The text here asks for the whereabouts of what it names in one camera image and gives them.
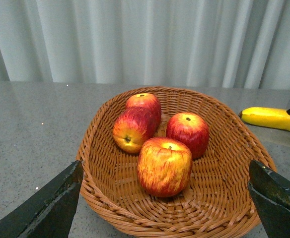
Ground red yellow apple lying sideways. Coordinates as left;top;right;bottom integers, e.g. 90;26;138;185
113;107;157;154

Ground brown wicker basket left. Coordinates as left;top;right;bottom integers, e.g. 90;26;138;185
76;86;276;238

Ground dark red apple right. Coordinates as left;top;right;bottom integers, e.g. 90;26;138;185
166;112;209;159

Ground white pleated curtain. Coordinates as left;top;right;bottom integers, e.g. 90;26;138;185
0;0;290;89

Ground curved yellow banana on table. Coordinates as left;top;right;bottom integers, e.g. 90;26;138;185
239;107;290;131

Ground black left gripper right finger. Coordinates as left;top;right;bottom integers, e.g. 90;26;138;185
248;160;290;238

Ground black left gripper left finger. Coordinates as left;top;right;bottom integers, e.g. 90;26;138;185
0;161;83;238

